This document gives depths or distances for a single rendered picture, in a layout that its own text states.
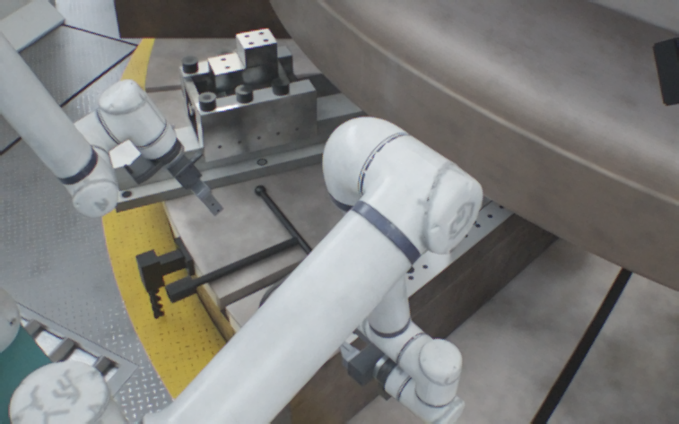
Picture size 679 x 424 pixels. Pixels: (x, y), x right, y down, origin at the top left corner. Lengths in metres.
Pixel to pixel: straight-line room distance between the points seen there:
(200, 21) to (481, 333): 2.17
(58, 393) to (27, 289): 2.06
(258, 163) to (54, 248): 0.96
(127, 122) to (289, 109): 1.36
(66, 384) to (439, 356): 0.72
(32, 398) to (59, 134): 0.47
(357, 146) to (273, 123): 1.75
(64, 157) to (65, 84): 2.95
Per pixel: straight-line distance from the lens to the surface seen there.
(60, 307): 3.10
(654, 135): 1.94
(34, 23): 4.89
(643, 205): 1.90
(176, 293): 2.57
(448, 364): 1.52
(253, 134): 2.84
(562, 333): 2.57
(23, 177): 3.76
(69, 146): 1.40
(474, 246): 2.24
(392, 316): 1.50
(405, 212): 1.03
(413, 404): 1.65
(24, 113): 1.35
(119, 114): 1.53
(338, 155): 1.12
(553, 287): 2.70
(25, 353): 1.61
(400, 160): 1.06
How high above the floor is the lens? 2.25
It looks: 42 degrees down
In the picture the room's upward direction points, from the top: 2 degrees clockwise
